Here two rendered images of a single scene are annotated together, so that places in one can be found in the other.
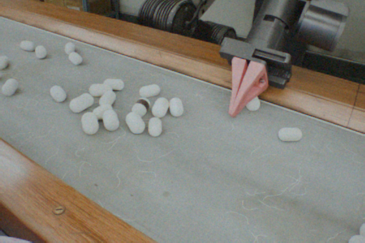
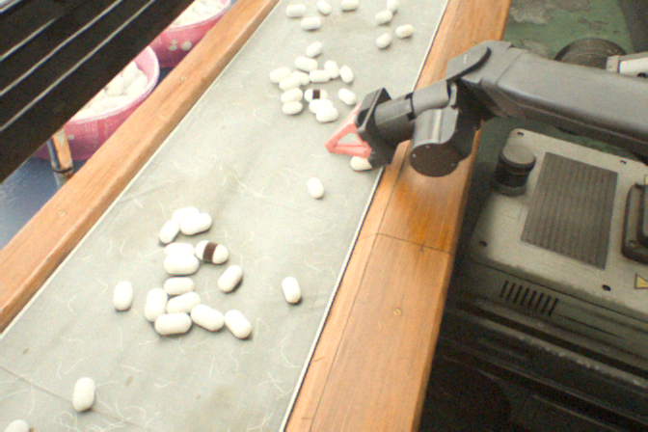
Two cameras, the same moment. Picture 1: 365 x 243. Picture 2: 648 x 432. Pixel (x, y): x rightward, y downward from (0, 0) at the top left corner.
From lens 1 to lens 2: 84 cm
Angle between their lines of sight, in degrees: 56
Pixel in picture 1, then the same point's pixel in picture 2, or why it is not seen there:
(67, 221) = (175, 83)
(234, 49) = (368, 98)
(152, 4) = (573, 49)
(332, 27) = (416, 138)
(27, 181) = (202, 62)
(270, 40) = (386, 111)
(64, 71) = (361, 44)
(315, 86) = (411, 204)
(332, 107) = (376, 220)
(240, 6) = not seen: outside the picture
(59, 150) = (249, 73)
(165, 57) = not seen: hidden behind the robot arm
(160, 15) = not seen: hidden behind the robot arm
